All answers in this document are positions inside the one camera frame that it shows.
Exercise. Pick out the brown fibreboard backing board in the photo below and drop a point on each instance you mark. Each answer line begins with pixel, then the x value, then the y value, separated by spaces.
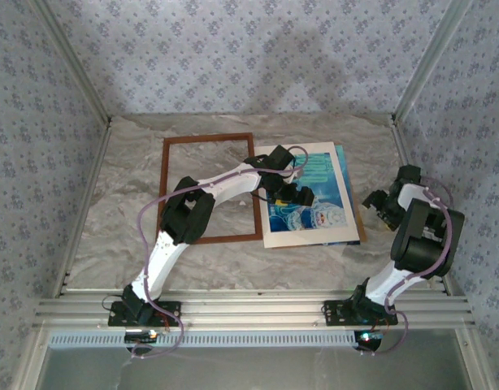
pixel 362 231

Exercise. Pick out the cream mat board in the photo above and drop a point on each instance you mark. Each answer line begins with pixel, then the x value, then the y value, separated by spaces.
pixel 306 236

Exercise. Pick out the blue illustrated photo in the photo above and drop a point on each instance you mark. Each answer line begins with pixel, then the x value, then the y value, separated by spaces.
pixel 326 191

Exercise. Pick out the brown wooden picture frame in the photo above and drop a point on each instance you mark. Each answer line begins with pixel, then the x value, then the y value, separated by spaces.
pixel 209 138

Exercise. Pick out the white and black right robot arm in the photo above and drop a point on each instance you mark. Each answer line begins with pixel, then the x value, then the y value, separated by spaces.
pixel 420 243

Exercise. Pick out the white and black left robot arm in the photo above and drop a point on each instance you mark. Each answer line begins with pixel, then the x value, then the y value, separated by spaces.
pixel 233 183

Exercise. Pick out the small controller circuit board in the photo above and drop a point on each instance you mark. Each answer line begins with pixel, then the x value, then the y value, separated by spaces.
pixel 141 336
pixel 369 339

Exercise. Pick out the grey metal sheet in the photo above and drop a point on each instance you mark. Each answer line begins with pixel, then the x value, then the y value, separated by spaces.
pixel 253 369

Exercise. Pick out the aluminium side rail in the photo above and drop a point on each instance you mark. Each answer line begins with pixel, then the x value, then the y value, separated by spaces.
pixel 401 142
pixel 103 142

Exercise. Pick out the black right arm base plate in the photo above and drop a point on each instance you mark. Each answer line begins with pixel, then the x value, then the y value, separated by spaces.
pixel 335 313

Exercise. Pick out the aluminium mounting rail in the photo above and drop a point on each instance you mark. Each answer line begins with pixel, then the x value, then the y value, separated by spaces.
pixel 253 308

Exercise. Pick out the aluminium corner post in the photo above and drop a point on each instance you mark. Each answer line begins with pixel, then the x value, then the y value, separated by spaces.
pixel 75 61
pixel 429 61

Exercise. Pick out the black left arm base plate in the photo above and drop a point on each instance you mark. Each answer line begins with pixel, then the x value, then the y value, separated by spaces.
pixel 172 310

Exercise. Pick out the aluminium lower frame beam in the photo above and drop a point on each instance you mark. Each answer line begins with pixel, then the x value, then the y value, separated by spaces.
pixel 30 361
pixel 475 361

